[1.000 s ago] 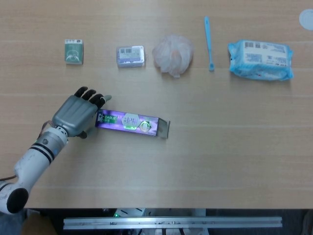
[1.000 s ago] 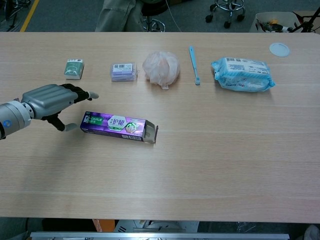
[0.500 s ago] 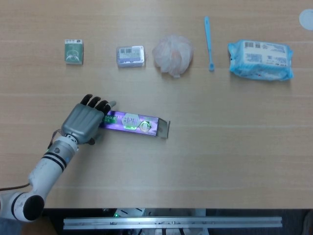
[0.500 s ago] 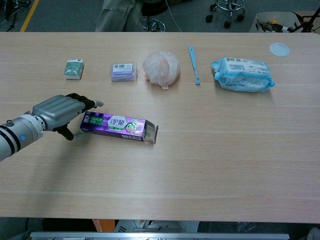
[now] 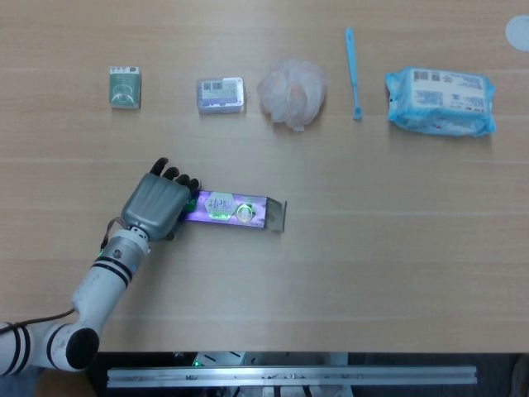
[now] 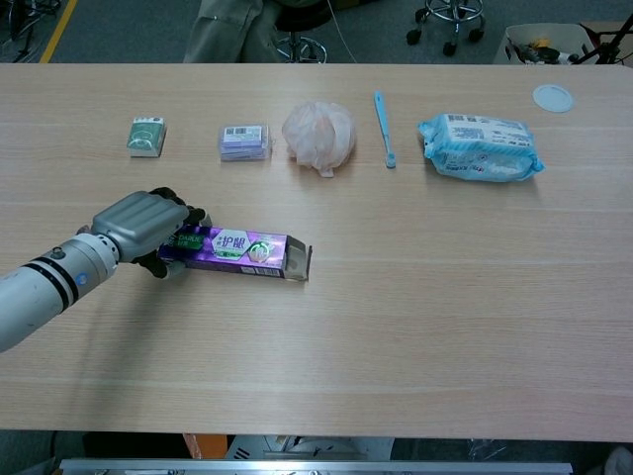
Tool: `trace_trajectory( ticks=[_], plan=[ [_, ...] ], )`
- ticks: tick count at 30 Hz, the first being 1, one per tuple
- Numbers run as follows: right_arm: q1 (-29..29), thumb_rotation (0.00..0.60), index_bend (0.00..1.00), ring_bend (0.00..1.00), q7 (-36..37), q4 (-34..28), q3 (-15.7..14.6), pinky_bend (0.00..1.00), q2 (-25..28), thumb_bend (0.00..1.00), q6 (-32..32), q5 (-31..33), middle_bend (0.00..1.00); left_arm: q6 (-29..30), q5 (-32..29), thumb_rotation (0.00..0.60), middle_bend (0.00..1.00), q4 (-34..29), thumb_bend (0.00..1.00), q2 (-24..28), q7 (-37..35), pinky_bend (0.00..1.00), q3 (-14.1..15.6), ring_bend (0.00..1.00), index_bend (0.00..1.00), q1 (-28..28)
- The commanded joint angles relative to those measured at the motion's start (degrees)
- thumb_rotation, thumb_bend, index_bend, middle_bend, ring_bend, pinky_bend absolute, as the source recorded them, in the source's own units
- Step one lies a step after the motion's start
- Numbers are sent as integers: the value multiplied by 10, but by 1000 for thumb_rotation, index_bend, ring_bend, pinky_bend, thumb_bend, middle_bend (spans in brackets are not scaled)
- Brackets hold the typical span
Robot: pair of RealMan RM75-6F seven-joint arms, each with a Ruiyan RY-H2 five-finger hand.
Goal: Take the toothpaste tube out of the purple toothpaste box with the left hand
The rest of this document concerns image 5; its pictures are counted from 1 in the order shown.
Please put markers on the light blue toothbrush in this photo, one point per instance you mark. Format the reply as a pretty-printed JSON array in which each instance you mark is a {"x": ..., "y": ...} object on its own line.
[{"x": 353, "y": 70}]

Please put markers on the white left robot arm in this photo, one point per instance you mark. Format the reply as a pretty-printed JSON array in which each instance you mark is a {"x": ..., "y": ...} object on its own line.
[{"x": 82, "y": 302}]

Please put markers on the aluminium rail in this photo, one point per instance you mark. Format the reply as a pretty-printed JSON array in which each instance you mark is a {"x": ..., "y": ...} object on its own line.
[{"x": 289, "y": 376}]

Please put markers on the clear plastic floss case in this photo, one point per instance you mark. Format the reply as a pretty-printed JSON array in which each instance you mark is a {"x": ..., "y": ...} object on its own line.
[{"x": 221, "y": 95}]

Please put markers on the blue wet wipes pack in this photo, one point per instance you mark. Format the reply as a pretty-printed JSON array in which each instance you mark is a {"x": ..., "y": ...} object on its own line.
[{"x": 440, "y": 101}]

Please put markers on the purple toothpaste box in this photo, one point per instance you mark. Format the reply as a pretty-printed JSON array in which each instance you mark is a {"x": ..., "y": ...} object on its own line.
[{"x": 235, "y": 211}]

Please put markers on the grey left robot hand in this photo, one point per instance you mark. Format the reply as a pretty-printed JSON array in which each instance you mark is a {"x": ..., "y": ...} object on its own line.
[{"x": 159, "y": 202}]

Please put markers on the green white small box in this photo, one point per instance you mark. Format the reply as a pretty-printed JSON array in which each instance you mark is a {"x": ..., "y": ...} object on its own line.
[{"x": 125, "y": 87}]

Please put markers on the white mesh bath sponge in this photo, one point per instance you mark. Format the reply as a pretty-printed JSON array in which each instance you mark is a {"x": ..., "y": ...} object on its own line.
[{"x": 292, "y": 93}]

